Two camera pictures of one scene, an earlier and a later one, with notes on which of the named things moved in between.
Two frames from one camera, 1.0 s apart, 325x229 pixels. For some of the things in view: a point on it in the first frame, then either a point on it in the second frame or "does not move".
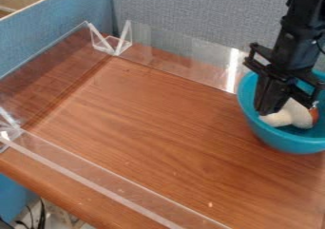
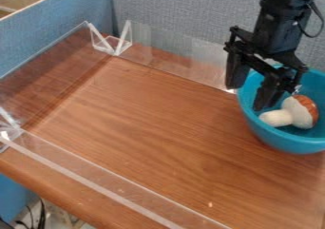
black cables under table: x=43 y=218 does not move
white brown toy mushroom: x=292 y=114 does not move
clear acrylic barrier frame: x=43 y=77 does not move
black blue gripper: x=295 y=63 to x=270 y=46
